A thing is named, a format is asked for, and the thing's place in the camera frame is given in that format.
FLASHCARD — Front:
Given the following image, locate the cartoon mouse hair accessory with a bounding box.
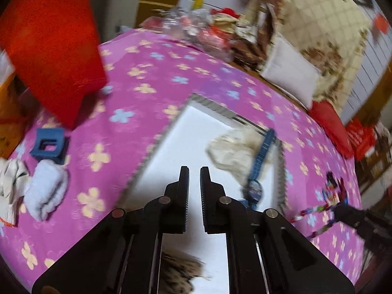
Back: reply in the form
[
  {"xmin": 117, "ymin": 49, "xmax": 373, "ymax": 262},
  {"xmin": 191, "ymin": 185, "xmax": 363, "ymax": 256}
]
[{"xmin": 321, "ymin": 171, "xmax": 349, "ymax": 206}]

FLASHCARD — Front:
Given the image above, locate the cream floral quilt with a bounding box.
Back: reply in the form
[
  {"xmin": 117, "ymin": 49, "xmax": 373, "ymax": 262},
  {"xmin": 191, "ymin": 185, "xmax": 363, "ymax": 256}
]
[{"xmin": 245, "ymin": 0, "xmax": 372, "ymax": 114}]

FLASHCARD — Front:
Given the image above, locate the brown furry hair tie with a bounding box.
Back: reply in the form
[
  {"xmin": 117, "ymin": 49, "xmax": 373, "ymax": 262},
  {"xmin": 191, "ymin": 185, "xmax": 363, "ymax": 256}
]
[{"xmin": 159, "ymin": 249, "xmax": 209, "ymax": 294}]

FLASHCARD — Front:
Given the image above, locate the red paper wall decoration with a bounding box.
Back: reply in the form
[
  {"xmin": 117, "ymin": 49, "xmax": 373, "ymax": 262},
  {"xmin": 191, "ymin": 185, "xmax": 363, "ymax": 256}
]
[{"xmin": 375, "ymin": 14, "xmax": 392, "ymax": 35}]

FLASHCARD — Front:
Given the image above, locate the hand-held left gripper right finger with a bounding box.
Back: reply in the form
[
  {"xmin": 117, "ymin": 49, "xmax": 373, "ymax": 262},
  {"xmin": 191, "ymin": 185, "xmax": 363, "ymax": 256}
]
[{"xmin": 200, "ymin": 166, "xmax": 356, "ymax": 294}]

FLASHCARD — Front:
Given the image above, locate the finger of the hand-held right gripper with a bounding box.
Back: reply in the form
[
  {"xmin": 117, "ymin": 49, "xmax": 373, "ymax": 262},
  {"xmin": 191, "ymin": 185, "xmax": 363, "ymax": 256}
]
[{"xmin": 332, "ymin": 205, "xmax": 369, "ymax": 231}]

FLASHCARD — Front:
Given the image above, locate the blue wristwatch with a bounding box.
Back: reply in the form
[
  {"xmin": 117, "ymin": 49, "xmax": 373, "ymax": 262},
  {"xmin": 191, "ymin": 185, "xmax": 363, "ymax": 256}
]
[{"xmin": 241, "ymin": 129, "xmax": 276, "ymax": 209}]

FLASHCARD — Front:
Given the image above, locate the pile of clear plastic bags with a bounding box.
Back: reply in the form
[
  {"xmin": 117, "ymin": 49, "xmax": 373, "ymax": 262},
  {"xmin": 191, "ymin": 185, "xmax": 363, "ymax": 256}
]
[{"xmin": 139, "ymin": 6, "xmax": 234, "ymax": 59}]

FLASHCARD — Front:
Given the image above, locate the cream fluffy scrunchie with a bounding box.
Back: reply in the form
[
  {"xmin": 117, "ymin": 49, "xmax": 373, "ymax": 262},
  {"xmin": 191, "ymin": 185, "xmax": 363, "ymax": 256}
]
[{"xmin": 207, "ymin": 127, "xmax": 276, "ymax": 179}]

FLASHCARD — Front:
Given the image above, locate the red frilled pillow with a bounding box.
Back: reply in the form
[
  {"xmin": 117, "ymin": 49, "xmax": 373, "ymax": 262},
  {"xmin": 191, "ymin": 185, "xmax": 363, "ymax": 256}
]
[{"xmin": 309, "ymin": 101, "xmax": 356, "ymax": 160}]

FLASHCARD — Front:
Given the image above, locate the red paper bag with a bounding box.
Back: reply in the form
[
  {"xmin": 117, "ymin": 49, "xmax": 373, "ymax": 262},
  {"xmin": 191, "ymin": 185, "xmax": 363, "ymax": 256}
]
[{"xmin": 0, "ymin": 0, "xmax": 108, "ymax": 131}]

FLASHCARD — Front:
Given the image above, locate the blue hair claw clip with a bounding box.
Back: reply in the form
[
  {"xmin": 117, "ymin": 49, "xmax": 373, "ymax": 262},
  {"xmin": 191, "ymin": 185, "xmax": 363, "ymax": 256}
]
[{"xmin": 30, "ymin": 128, "xmax": 70, "ymax": 165}]

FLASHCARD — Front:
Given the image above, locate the colourful beaded necklace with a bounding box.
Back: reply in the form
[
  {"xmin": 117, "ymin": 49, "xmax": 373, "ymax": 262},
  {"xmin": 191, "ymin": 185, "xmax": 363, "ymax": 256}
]
[{"xmin": 291, "ymin": 201, "xmax": 339, "ymax": 240}]

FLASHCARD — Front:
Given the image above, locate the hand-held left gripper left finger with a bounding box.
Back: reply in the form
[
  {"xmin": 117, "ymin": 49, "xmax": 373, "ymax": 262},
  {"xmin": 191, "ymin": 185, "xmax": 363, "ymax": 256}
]
[{"xmin": 31, "ymin": 166, "xmax": 190, "ymax": 294}]

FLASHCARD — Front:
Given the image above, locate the cream striped cloth scrunchie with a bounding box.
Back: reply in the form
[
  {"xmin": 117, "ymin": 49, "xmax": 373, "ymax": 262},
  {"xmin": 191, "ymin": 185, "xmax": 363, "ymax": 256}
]
[{"xmin": 0, "ymin": 158, "xmax": 30, "ymax": 228}]

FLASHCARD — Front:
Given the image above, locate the pink floral bedsheet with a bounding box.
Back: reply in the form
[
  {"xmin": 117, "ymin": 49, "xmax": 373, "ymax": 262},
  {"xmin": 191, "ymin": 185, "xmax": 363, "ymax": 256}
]
[{"xmin": 0, "ymin": 27, "xmax": 368, "ymax": 291}]

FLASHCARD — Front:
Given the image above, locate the brown patterned blanket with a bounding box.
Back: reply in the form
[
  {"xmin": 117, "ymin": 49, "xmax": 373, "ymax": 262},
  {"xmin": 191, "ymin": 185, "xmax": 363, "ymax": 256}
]
[{"xmin": 230, "ymin": 21, "xmax": 276, "ymax": 68}]

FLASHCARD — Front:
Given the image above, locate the white pillow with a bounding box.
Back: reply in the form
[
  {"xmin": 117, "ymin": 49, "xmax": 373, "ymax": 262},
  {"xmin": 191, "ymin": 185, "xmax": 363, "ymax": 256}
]
[{"xmin": 260, "ymin": 32, "xmax": 322, "ymax": 108}]

